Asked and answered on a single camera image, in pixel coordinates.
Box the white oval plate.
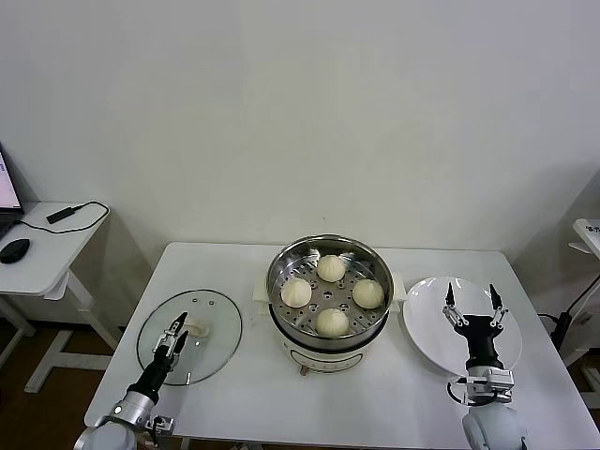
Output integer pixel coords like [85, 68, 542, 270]
[402, 276, 523, 380]

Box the white electric cooker pot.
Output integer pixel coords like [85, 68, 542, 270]
[252, 271, 407, 379]

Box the white desk with paper label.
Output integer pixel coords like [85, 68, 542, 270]
[560, 217, 600, 390]

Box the black power plug and cable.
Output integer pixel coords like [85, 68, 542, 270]
[535, 278, 600, 349]

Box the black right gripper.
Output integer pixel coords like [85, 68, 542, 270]
[442, 281, 510, 371]

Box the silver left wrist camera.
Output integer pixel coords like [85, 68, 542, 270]
[143, 412, 175, 444]

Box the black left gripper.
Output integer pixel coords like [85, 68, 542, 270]
[128, 312, 189, 403]

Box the black computer mouse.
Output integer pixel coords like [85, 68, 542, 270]
[0, 237, 32, 265]

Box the white steamed baozi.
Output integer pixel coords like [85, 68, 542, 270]
[315, 307, 351, 338]
[279, 277, 313, 309]
[352, 278, 386, 310]
[317, 254, 348, 283]

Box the perforated steel steamer basket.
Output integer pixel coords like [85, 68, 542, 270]
[266, 233, 394, 353]

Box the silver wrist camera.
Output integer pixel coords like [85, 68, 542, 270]
[463, 367, 516, 405]
[143, 412, 175, 444]

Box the black rectangular adapter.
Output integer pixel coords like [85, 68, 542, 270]
[45, 204, 83, 225]

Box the thin black adapter cable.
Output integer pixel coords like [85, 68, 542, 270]
[12, 201, 112, 233]

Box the glass lid with white handle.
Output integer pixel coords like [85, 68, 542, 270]
[136, 289, 244, 386]

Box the black laptop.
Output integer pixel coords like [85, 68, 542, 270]
[0, 141, 24, 238]

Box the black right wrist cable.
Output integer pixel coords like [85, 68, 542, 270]
[446, 376, 472, 408]

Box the white side desk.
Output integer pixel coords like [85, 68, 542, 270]
[0, 201, 124, 396]

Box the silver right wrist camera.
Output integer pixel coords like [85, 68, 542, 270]
[463, 367, 516, 405]

